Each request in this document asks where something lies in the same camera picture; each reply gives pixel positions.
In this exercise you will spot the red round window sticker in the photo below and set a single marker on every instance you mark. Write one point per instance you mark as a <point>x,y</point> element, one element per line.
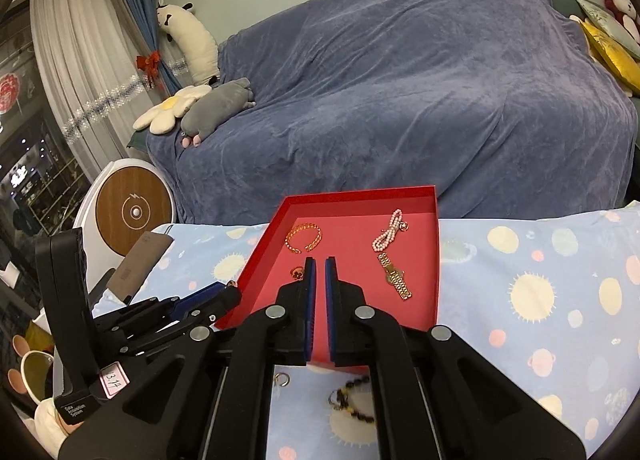
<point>7,87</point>

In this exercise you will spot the yellow pillow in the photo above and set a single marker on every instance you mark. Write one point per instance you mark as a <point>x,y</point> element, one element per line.
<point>612,52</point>

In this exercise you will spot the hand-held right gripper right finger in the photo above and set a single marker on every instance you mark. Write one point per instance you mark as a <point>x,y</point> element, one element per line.
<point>332,310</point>

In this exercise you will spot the red cardboard box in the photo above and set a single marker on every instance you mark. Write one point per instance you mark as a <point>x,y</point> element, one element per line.
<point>350,235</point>

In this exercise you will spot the brown flat pad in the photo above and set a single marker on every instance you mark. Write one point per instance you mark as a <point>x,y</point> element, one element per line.
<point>142,260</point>

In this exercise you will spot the grey plush toy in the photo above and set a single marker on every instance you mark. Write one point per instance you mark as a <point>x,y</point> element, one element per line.
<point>215,107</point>

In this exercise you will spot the white sheer curtain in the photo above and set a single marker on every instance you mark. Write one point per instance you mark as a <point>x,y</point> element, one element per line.
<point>75,40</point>

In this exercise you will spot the cream cow plush pillow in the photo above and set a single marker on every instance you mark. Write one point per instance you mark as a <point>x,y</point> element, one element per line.
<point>197,45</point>

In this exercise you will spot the dark glass window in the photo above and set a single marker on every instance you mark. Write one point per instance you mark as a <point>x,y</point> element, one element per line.
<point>30,165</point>

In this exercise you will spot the red curtain bow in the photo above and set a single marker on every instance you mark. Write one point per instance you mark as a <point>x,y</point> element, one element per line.
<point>150,62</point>

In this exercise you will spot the person's left forearm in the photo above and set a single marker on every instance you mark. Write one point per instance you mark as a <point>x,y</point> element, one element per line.
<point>47,422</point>

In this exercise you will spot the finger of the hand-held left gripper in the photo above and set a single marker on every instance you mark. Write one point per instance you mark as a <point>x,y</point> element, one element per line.
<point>220,305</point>
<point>205,294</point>

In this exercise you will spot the grey-green pillow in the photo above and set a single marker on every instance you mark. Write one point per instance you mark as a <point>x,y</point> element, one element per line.
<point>597,15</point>

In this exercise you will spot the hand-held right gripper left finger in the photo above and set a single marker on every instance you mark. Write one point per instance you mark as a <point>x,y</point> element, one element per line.
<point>310,310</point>

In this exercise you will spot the white round wooden-faced appliance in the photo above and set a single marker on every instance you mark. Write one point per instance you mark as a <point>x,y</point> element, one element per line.
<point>135,212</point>

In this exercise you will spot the gold wrist watch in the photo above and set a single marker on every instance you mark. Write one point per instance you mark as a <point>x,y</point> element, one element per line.
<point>397,282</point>

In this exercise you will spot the cream flower pillow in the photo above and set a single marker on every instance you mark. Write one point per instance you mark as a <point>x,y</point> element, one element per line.
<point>167,110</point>

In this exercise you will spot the blue covered sofa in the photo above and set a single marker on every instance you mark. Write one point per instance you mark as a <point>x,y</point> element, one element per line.
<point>400,90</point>

